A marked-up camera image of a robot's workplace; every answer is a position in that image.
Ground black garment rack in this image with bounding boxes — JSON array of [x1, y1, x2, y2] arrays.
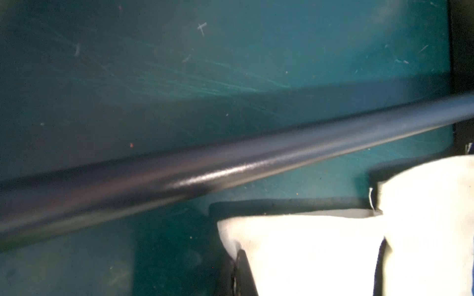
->
[[0, 0, 474, 252]]

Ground beige glove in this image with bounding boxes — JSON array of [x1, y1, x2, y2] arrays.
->
[[377, 155, 474, 296], [217, 209, 384, 296]]

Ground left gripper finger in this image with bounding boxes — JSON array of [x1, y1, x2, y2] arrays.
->
[[216, 250, 258, 296]]

